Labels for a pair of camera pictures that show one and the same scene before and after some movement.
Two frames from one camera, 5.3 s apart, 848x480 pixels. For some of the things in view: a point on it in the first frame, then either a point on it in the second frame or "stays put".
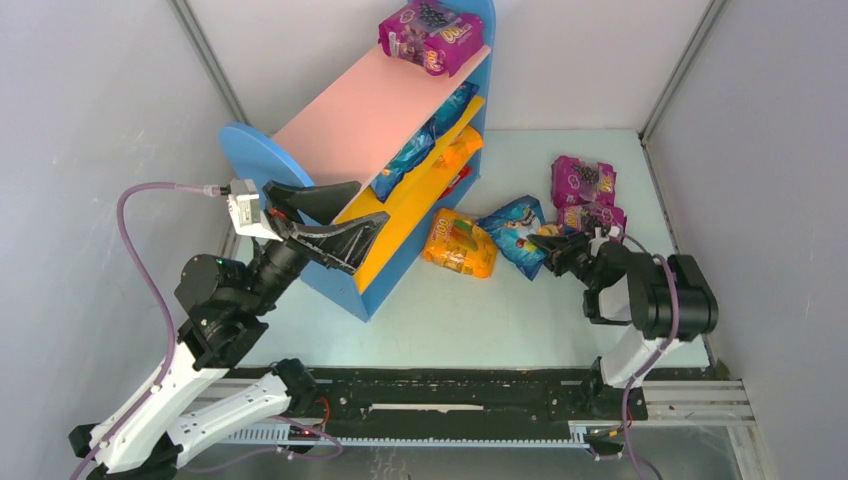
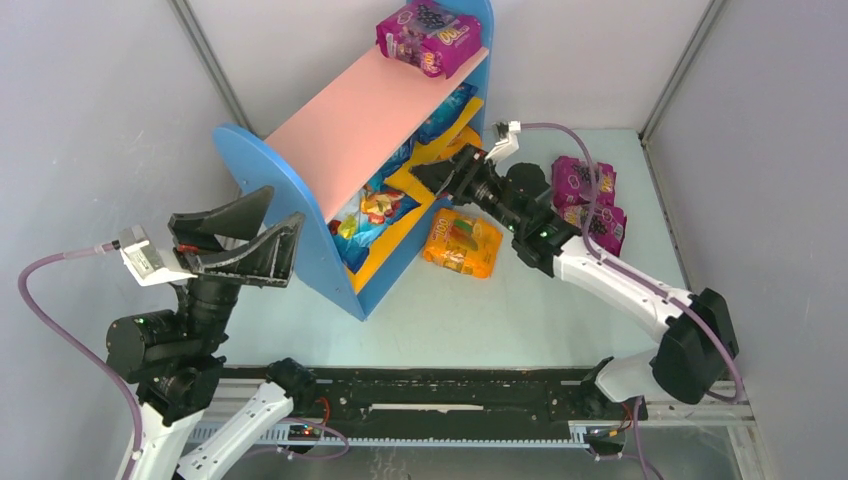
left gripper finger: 345,242 → 269,260
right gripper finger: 564,248 → 445,177
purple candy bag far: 577,182 stays put
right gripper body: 577,254 → 464,176
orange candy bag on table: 459,242 stays put
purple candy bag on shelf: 433,36 stays put
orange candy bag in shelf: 466,145 stays put
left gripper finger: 319,202 → 240,219
